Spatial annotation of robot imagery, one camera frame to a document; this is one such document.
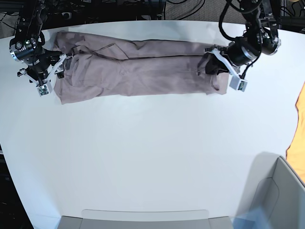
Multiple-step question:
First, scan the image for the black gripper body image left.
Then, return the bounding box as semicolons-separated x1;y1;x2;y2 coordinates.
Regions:
25;49;62;83

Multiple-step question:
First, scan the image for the mauve pink T-shirt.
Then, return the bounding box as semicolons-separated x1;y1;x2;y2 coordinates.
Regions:
54;31;229;104

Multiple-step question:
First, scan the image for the orange cloth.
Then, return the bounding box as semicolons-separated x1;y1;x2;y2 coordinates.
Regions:
286;85;305;182

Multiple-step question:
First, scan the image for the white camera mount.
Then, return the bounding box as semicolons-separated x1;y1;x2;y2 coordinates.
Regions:
17;54;73;96
205;46;248;92

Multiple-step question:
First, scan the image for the blue cloth in bin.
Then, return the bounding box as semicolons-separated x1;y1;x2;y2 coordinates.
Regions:
232;207;272;229

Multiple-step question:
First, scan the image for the grey plastic bin right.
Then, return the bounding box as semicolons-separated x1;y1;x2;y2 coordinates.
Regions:
249;157;305;229

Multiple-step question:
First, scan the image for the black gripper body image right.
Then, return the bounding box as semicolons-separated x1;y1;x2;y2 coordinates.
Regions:
223;36;261;67

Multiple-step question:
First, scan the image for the grey tray bottom edge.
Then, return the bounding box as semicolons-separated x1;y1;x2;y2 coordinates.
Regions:
58;209;233;229

